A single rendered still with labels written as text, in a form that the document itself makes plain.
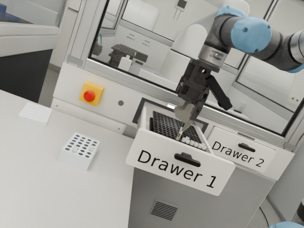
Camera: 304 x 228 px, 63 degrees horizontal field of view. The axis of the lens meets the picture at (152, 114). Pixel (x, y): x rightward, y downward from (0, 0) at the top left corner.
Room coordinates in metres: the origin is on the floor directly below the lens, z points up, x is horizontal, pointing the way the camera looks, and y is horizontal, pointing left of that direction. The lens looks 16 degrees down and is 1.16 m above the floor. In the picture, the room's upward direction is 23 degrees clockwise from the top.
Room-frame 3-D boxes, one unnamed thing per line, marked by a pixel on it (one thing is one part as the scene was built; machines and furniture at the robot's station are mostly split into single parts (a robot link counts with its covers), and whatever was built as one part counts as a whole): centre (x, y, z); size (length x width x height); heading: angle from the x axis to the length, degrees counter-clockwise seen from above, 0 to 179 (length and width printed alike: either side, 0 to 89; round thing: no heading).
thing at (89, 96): (0.86, 0.24, 0.88); 0.04 x 0.03 x 0.04; 98
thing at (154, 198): (1.44, -0.07, 0.40); 1.03 x 0.95 x 0.80; 98
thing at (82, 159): (0.65, 0.15, 0.78); 0.12 x 0.08 x 0.04; 6
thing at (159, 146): (0.64, -0.13, 0.87); 0.29 x 0.02 x 0.11; 98
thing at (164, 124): (0.84, -0.10, 0.87); 0.22 x 0.18 x 0.06; 8
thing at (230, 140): (1.00, -0.40, 0.87); 0.29 x 0.02 x 0.11; 98
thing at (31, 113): (0.77, 0.37, 0.77); 0.13 x 0.09 x 0.02; 20
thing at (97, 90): (0.90, 0.24, 0.88); 0.07 x 0.05 x 0.07; 98
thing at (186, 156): (0.61, -0.13, 0.91); 0.07 x 0.04 x 0.01; 98
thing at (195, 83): (0.73, -0.08, 1.09); 0.09 x 0.08 x 0.12; 98
